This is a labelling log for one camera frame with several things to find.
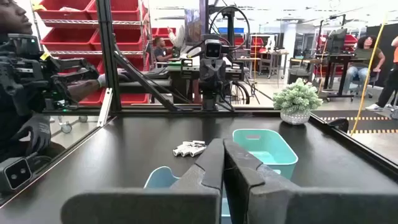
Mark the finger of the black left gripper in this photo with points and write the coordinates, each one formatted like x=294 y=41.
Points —
x=210 y=73
x=215 y=73

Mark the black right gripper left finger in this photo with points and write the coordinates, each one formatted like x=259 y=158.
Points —
x=140 y=208

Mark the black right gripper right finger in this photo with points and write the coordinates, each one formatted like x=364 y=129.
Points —
x=311 y=208

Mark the blue plastic bin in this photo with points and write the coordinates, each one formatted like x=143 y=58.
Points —
x=160 y=179

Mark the teal plastic bin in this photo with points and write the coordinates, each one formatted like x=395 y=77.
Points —
x=264 y=146

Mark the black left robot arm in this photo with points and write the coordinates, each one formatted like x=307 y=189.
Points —
x=210 y=101

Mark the person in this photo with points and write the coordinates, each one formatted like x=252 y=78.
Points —
x=12 y=18
x=391 y=84
x=177 y=37
x=160 y=49
x=367 y=56

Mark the red plastic storage bin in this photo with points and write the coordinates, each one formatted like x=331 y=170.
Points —
x=127 y=39
x=62 y=9
x=66 y=39
x=124 y=11
x=133 y=99
x=93 y=98

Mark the green potted plant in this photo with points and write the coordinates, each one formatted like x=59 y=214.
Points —
x=297 y=99

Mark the black table clamp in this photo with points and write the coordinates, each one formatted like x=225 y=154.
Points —
x=339 y=124

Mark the black striped floor mat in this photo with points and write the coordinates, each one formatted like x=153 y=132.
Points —
x=373 y=124

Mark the black desk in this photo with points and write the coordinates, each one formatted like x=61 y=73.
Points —
x=335 y=57

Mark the black monitor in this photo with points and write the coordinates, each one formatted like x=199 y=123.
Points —
x=337 y=42

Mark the person's hand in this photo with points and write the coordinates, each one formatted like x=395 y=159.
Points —
x=31 y=133

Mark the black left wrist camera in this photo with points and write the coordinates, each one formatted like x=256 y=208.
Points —
x=213 y=49

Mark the black metal rig frame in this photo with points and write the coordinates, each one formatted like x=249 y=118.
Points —
x=109 y=62

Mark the black table-level camera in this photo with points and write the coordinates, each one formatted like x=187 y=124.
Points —
x=15 y=174

